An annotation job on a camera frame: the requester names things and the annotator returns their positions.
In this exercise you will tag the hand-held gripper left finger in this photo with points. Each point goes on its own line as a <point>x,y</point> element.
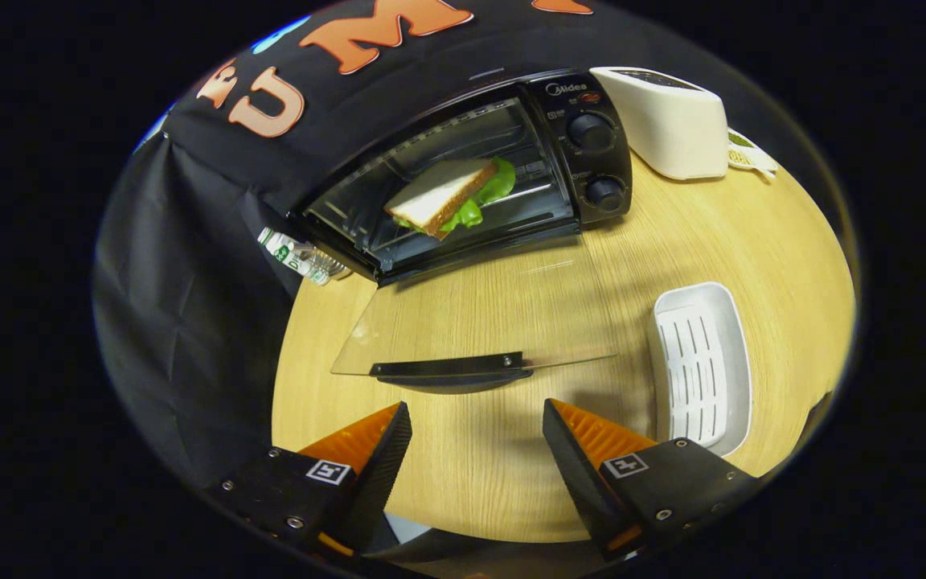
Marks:
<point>383,474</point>

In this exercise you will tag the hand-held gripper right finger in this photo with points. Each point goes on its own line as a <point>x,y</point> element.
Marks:
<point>575,474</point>

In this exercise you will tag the sandwich with lettuce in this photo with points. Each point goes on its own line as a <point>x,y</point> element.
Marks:
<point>435,193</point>

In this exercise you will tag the black toaster oven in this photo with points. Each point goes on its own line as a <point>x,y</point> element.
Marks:
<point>583,161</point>

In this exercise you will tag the white toaster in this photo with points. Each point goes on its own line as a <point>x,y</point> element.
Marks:
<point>672,129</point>

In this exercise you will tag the white plastic tray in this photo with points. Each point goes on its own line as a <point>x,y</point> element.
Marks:
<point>700,370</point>

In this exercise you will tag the clear plastic water bottle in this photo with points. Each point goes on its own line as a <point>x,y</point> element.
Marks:
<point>294,256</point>

